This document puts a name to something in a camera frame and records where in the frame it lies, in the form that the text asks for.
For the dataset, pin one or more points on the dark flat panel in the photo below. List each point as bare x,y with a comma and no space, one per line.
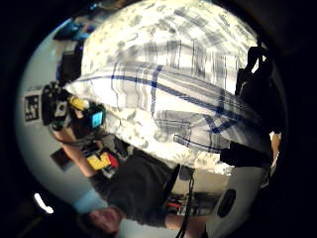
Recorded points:
62,158

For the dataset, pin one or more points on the white ceiling lamp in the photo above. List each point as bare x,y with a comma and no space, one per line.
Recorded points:
43,203

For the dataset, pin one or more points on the yellow and red object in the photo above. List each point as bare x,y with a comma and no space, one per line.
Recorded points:
99,161

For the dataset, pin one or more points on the black equipment stand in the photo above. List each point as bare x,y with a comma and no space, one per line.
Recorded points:
71,62

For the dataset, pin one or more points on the the person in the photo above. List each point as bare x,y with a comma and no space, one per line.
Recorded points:
138,188

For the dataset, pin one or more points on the white marker cube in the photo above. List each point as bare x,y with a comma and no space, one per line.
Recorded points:
31,107

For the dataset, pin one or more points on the white case with black oval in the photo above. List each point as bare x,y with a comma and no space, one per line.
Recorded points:
231,201

